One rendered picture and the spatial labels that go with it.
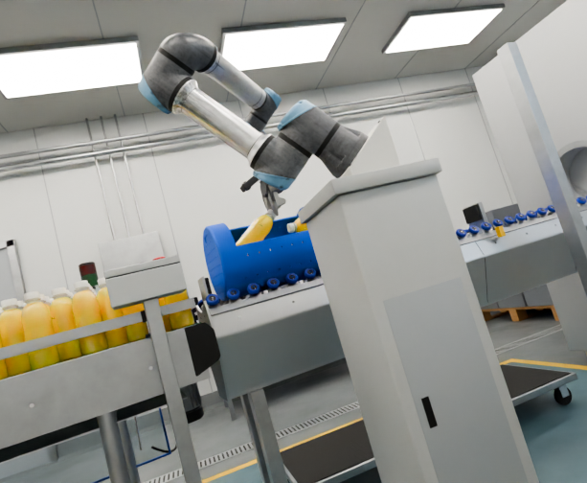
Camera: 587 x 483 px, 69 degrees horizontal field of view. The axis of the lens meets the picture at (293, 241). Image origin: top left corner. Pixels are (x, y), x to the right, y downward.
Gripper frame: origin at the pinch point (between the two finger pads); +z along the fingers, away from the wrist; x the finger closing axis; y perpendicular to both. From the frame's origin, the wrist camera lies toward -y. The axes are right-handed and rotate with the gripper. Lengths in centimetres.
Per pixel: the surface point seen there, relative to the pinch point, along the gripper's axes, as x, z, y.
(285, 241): -8.4, 12.2, -1.2
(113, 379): -17, 40, -65
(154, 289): -28, 20, -50
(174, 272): -28, 16, -44
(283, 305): -7.0, 34.1, -8.0
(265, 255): -8.1, 15.5, -9.9
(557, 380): 13, 108, 126
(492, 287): -3, 53, 89
